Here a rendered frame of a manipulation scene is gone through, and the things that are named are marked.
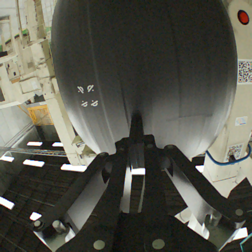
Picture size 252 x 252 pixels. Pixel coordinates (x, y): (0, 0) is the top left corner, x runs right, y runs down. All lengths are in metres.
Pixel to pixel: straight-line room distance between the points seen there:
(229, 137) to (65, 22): 0.54
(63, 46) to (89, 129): 0.13
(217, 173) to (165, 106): 0.50
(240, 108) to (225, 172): 0.27
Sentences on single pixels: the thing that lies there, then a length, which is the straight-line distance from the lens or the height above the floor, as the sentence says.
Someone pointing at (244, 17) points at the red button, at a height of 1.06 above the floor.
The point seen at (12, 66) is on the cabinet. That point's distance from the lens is 5.32.
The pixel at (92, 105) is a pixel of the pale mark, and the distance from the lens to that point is 0.21.
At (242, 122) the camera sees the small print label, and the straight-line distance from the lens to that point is 0.57.
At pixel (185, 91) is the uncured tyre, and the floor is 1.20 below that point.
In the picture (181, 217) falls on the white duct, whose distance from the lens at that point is 1.60.
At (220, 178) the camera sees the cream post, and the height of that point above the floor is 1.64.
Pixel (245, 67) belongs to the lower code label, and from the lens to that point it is 0.51.
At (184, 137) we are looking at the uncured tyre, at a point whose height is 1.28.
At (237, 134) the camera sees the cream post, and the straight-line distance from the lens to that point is 0.59.
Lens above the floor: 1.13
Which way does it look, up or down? 28 degrees up
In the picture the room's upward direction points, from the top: 169 degrees clockwise
